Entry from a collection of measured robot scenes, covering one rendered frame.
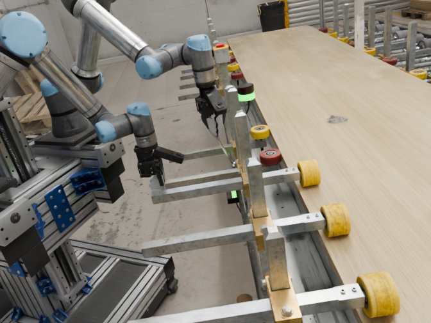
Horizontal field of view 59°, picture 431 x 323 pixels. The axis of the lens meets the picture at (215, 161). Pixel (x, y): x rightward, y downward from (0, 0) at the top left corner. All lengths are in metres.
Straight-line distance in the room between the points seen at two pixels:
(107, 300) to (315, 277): 1.10
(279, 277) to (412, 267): 0.33
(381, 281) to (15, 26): 1.06
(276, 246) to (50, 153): 1.27
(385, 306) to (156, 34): 8.61
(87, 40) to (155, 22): 7.49
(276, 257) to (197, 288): 1.52
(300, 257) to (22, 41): 1.08
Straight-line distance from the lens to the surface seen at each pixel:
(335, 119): 1.68
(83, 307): 2.08
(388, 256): 1.00
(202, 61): 1.31
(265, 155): 1.44
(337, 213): 0.99
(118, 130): 1.33
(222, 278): 2.26
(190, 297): 2.21
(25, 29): 1.20
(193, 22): 9.09
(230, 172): 1.45
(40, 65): 1.37
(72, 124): 1.68
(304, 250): 1.42
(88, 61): 1.68
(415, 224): 1.10
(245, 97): 1.37
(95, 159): 1.66
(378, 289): 0.81
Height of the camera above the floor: 1.56
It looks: 27 degrees down
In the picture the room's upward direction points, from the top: 11 degrees counter-clockwise
